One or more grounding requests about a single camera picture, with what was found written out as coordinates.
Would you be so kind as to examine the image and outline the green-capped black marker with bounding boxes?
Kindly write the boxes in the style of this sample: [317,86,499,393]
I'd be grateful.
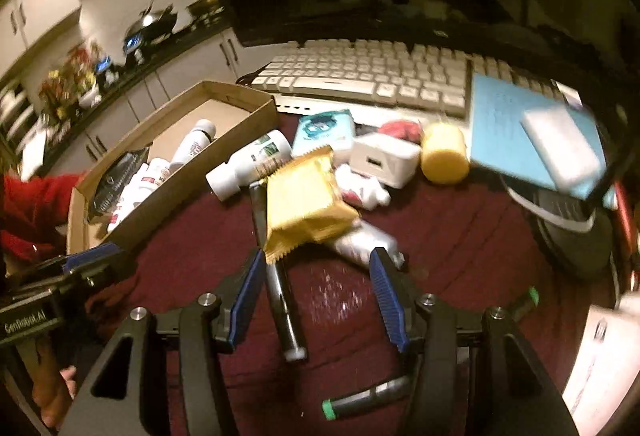
[321,375,412,421]

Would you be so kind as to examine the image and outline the dish rack with plates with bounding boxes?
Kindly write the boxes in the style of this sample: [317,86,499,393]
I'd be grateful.
[1,79,38,155]

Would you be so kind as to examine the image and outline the gold foil snack packet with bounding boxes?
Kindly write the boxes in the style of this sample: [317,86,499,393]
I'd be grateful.
[264,146,360,265]

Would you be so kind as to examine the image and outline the white keyboard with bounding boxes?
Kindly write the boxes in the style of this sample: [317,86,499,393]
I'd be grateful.
[250,39,582,119]

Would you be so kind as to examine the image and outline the white charger adapter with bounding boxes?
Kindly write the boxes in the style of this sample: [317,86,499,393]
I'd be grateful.
[348,133,421,189]

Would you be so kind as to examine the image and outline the light blue notebook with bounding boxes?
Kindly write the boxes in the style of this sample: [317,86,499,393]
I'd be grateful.
[466,71,618,211]

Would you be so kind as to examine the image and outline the white bottle green label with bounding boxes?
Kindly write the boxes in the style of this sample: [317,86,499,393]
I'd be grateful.
[205,130,292,201]

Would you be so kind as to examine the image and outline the yellow round container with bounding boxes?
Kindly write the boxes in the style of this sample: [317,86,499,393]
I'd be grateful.
[421,122,470,185]

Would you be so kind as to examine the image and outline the steel wok with lid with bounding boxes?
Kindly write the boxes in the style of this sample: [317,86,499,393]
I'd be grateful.
[122,0,178,55]

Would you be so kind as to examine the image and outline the black foil snack packet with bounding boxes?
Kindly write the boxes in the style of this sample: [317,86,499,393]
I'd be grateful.
[87,145,150,223]

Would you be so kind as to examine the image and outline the black marker pen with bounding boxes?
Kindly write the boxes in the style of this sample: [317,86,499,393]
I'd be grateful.
[248,179,308,362]

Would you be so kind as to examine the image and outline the upper kitchen cabinets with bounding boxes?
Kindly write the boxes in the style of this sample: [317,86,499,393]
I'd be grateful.
[1,0,81,77]

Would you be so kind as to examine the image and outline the kitchen cabinets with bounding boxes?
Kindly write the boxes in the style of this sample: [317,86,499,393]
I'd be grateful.
[37,24,284,175]
[1,0,81,77]

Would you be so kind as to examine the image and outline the white pill bottle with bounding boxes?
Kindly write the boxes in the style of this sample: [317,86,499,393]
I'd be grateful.
[106,158,169,234]

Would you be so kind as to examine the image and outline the lower kitchen cabinets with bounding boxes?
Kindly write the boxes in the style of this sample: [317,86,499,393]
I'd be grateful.
[37,24,284,175]

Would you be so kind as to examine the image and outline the red sleeve forearm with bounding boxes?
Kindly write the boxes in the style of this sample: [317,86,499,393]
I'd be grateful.
[1,173,84,264]

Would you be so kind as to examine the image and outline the small white red-label bottle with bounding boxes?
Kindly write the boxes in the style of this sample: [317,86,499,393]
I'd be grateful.
[168,119,216,174]

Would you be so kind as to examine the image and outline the white red-printed tube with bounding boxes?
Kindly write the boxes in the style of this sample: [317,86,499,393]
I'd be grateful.
[322,219,406,271]

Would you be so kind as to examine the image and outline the teal tissue pack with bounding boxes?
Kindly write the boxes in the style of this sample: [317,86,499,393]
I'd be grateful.
[291,109,356,161]

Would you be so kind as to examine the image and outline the white eraser block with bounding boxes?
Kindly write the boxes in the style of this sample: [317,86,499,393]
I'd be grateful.
[521,106,601,191]

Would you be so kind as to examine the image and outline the cardboard tray box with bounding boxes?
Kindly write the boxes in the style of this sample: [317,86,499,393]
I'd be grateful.
[66,81,279,254]

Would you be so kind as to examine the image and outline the black frying pan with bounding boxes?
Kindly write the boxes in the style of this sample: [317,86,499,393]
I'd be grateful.
[186,0,224,22]

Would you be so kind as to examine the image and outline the person's left hand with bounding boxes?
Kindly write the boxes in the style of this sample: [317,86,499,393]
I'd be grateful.
[32,338,77,430]

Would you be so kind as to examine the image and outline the red white plastic wrapper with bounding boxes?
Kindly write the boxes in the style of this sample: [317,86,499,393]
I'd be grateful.
[334,164,390,211]

